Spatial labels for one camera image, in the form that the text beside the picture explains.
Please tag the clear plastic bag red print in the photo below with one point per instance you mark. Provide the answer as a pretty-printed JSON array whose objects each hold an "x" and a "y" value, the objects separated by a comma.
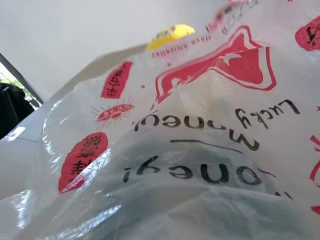
[{"x": 190, "y": 130}]

